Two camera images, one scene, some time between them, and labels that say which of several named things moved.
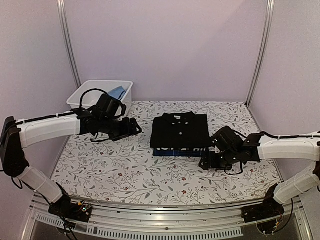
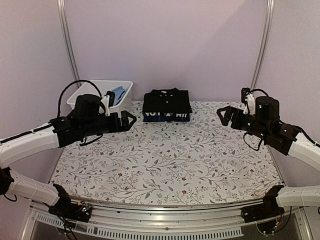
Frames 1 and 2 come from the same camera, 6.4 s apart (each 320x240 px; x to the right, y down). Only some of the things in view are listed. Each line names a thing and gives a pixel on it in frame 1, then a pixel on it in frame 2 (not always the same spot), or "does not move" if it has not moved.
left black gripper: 129,130 to 125,126
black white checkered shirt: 186,149 to 153,115
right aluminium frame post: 262,53 does not move
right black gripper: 209,162 to 231,110
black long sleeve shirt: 180,130 to 166,100
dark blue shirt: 181,153 to 166,117
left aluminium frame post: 63,20 does not move
